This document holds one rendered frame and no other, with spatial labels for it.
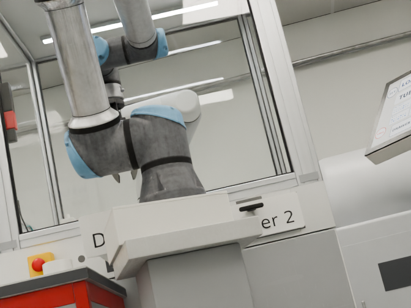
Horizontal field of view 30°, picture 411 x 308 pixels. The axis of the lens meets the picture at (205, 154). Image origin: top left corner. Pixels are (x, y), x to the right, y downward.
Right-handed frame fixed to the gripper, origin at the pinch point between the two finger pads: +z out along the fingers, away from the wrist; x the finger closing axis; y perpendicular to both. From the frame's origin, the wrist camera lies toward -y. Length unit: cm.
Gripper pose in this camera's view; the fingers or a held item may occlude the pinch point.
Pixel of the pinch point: (126, 176)
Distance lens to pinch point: 201.3
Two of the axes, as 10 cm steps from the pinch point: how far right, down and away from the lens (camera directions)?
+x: 9.8, -2.2, 0.1
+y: -0.5, -2.5, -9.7
